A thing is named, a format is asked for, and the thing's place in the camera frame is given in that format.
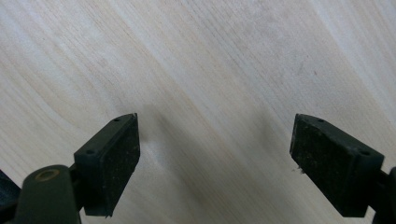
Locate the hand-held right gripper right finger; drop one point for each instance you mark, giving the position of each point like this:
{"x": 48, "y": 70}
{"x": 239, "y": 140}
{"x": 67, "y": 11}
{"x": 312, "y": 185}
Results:
{"x": 333, "y": 168}

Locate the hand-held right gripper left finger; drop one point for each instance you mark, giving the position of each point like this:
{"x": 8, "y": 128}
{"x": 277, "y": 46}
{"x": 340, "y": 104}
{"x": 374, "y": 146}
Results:
{"x": 112, "y": 168}

